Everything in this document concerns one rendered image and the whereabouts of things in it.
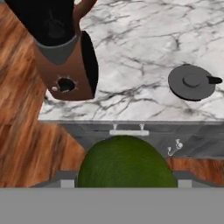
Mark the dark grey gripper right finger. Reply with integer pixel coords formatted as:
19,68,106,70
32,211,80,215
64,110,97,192
172,170,218,188

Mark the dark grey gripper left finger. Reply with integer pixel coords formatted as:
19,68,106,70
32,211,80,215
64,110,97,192
31,170,80,188

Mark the dark grey blender lid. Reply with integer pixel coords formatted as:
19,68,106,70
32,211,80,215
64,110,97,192
167,64,223,102

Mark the grey drawer front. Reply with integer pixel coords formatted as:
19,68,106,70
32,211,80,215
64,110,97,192
58,122,224,140

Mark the white cupboard door handle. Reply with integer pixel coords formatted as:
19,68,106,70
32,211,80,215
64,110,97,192
166,138,184,157

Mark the brown blender with black jar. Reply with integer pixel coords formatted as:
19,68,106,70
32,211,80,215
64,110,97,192
3,0,100,102

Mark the green lime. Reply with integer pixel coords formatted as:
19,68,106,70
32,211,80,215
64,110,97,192
76,135,179,188

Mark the white drawer handle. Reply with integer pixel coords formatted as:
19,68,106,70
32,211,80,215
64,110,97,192
108,123,151,137

